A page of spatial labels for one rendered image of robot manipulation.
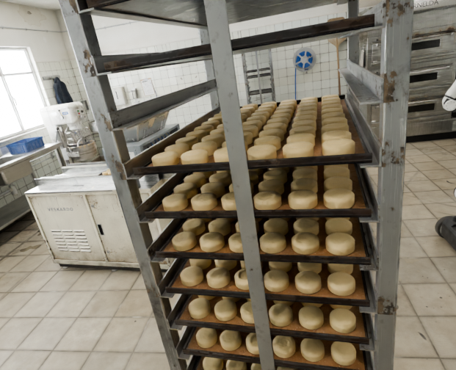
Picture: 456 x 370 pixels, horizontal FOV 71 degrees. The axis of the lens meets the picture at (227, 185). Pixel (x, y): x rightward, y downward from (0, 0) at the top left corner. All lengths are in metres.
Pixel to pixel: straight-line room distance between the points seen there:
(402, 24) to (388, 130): 0.13
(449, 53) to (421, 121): 0.98
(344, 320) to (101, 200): 2.37
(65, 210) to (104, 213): 0.40
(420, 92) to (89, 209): 4.80
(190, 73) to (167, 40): 0.73
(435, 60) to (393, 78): 5.24
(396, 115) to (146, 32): 6.40
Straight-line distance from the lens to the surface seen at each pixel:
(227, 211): 0.56
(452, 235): 3.01
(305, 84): 6.32
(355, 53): 1.08
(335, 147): 0.52
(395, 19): 0.47
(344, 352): 0.79
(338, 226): 0.65
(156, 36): 6.68
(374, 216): 0.55
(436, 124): 5.90
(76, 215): 3.08
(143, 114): 0.67
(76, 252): 3.33
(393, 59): 0.47
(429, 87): 5.65
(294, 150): 0.52
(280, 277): 0.67
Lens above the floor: 1.66
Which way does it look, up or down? 21 degrees down
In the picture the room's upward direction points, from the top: 9 degrees counter-clockwise
